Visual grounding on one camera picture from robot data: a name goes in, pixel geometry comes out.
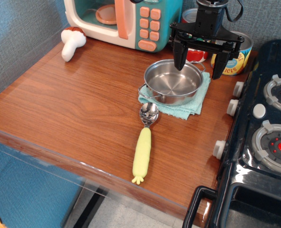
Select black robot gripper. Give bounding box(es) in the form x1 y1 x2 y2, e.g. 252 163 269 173
169 0 244 80

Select spoon with yellow-green handle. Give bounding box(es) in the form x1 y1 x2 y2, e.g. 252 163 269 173
132 103 159 185

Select white plush mushroom brown cap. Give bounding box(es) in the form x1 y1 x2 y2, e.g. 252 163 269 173
61 27 87 62

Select pineapple slices can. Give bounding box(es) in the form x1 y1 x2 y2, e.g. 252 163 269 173
223 31 253 76

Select tomato sauce can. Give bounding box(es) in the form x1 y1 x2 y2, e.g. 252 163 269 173
182 8 209 63

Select stainless steel pan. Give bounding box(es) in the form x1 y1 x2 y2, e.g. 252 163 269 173
138 59 206 106

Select teal toy microwave oven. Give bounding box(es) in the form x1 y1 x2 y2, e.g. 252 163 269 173
64 0 183 53

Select light teal folded cloth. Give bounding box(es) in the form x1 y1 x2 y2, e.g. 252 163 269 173
138 72 211 120

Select dark blue toy stove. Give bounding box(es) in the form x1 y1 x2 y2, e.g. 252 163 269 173
183 39 281 228

